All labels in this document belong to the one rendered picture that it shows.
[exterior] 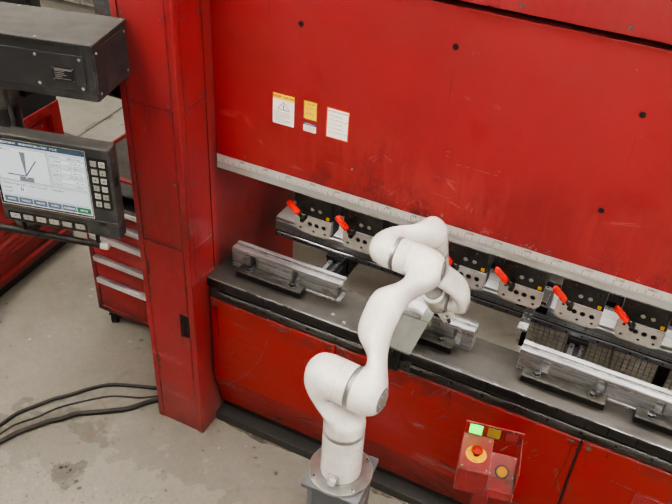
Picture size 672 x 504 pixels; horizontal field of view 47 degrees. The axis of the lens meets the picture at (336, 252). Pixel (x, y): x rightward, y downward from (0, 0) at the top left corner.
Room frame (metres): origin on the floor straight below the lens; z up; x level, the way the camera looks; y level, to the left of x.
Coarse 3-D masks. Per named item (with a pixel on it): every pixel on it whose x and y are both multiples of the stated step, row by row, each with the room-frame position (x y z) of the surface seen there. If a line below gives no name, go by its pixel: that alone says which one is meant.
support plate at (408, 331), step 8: (424, 312) 2.19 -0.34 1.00; (432, 312) 2.20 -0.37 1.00; (400, 320) 2.14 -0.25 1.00; (408, 320) 2.14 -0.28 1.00; (416, 320) 2.15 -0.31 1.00; (424, 320) 2.15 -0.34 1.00; (400, 328) 2.10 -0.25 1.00; (408, 328) 2.10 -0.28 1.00; (416, 328) 2.10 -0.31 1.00; (424, 328) 2.10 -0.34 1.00; (392, 336) 2.05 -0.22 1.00; (400, 336) 2.05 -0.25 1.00; (408, 336) 2.06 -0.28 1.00; (416, 336) 2.06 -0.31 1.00; (392, 344) 2.01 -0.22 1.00; (400, 344) 2.01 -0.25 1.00; (408, 344) 2.01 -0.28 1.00; (408, 352) 1.97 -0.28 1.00
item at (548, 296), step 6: (546, 294) 2.30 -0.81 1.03; (552, 294) 2.32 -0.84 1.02; (546, 300) 2.27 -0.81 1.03; (552, 300) 2.32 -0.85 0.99; (522, 306) 2.28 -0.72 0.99; (540, 306) 2.25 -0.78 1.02; (546, 306) 2.25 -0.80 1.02; (528, 312) 2.23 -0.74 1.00; (534, 312) 2.23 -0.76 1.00; (540, 312) 2.25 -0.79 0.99; (546, 312) 2.24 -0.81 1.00; (522, 318) 2.19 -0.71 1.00; (528, 318) 2.19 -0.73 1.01; (522, 324) 2.16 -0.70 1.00; (528, 324) 2.16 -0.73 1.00; (522, 330) 2.13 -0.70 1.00
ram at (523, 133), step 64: (256, 0) 2.50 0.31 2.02; (320, 0) 2.40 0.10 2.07; (384, 0) 2.32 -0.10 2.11; (448, 0) 2.27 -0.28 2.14; (256, 64) 2.50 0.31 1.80; (320, 64) 2.40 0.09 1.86; (384, 64) 2.31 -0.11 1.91; (448, 64) 2.22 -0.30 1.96; (512, 64) 2.15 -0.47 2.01; (576, 64) 2.07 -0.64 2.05; (640, 64) 2.01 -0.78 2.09; (256, 128) 2.50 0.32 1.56; (320, 128) 2.39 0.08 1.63; (384, 128) 2.30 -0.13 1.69; (448, 128) 2.21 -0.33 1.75; (512, 128) 2.13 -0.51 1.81; (576, 128) 2.06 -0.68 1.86; (640, 128) 1.99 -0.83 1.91; (384, 192) 2.29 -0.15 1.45; (448, 192) 2.20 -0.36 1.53; (512, 192) 2.11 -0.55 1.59; (576, 192) 2.04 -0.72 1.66; (640, 192) 1.96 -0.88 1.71; (512, 256) 2.09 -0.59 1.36; (576, 256) 2.01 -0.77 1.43; (640, 256) 1.94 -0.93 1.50
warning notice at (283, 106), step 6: (276, 96) 2.47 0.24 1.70; (282, 96) 2.46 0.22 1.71; (288, 96) 2.45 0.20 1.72; (276, 102) 2.47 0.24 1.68; (282, 102) 2.46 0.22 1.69; (288, 102) 2.45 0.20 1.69; (276, 108) 2.47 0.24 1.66; (282, 108) 2.46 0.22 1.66; (288, 108) 2.45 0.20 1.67; (276, 114) 2.47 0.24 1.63; (282, 114) 2.46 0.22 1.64; (288, 114) 2.45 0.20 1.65; (276, 120) 2.47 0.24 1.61; (282, 120) 2.46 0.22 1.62; (288, 120) 2.45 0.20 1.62
